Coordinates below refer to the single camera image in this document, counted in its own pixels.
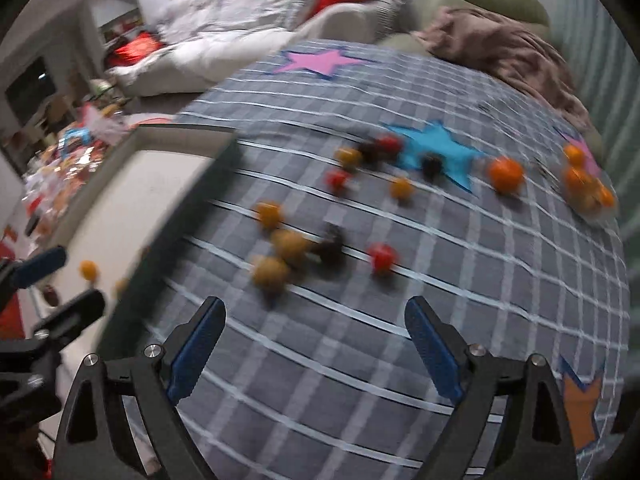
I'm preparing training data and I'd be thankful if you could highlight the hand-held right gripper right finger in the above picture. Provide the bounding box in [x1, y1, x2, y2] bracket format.
[404, 295, 579, 480]

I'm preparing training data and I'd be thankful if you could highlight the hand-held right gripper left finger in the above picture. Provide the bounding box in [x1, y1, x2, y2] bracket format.
[52, 296, 227, 480]

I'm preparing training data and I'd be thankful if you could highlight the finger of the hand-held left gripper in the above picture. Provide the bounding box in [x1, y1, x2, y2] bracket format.
[30, 289, 107, 356]
[0, 246, 68, 311]

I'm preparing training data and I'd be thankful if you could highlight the brown longan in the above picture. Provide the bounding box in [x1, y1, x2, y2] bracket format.
[272, 229, 311, 266]
[251, 255, 291, 295]

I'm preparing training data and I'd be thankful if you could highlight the white rectangular tray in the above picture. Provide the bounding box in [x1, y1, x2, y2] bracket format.
[35, 124, 240, 461]

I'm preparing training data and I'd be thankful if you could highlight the large orange tangerine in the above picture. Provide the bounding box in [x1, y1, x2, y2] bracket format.
[487, 156, 526, 196]

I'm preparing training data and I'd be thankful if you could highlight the grey plaid blanket with stars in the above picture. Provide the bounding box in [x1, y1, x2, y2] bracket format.
[100, 40, 632, 480]

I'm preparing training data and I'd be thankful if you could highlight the cluttered table of snacks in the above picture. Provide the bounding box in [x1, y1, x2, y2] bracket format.
[20, 102, 133, 243]

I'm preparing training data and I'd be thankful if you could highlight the dark television screen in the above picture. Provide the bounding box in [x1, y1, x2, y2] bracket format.
[4, 57, 57, 127]

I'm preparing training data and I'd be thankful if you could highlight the clear bag of tangerines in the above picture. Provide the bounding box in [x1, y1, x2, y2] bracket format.
[559, 141, 619, 222]

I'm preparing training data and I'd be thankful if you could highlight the red cushion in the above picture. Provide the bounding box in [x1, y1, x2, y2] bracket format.
[106, 32, 164, 69]

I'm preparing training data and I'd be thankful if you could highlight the white quilt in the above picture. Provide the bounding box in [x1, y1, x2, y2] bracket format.
[106, 0, 377, 97]

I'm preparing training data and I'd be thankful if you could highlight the brown crumpled blanket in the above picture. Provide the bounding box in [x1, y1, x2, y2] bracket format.
[414, 7, 594, 132]

